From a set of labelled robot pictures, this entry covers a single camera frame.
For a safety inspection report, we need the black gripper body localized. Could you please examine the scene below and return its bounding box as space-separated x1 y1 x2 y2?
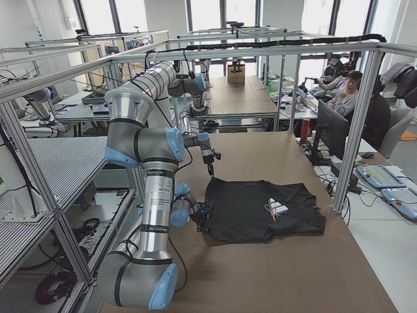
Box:
201 149 222 177
190 201 212 232

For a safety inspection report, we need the black graphic t-shirt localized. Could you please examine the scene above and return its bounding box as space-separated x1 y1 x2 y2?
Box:
205 178 326 243

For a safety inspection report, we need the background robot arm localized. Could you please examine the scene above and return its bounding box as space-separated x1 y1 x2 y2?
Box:
23 87 69 138

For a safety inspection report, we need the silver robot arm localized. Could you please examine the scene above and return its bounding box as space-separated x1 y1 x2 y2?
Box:
126 61 221 176
98 87 214 310

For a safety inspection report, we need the cardboard box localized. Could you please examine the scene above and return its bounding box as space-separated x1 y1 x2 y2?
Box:
227 64 246 83

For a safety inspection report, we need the red thermos bottle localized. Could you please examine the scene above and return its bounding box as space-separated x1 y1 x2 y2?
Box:
300 119 309 140

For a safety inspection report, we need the black computer monitor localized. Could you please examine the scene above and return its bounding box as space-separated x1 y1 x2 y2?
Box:
310 102 349 166

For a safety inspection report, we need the person in grey hoodie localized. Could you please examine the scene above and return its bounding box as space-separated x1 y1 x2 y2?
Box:
327 71 362 117

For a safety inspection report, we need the black computer mouse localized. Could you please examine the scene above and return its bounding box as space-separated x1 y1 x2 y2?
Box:
360 152 374 159

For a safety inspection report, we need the person in black jacket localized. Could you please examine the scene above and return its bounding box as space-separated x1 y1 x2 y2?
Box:
362 75 391 150

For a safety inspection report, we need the far blue teach pendant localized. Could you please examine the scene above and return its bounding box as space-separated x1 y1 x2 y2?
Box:
357 165 406 189

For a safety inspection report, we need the blue teach pendant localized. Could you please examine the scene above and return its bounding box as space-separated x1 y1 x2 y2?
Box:
357 165 406 189
381 188 417 222

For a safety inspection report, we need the near blue teach pendant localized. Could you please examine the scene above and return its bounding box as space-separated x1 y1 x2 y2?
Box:
381 188 417 222

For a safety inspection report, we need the aluminium frame cage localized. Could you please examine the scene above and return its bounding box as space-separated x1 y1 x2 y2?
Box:
0 38 388 284

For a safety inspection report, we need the black cable conduit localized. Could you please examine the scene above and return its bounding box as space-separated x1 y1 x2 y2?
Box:
145 33 388 63

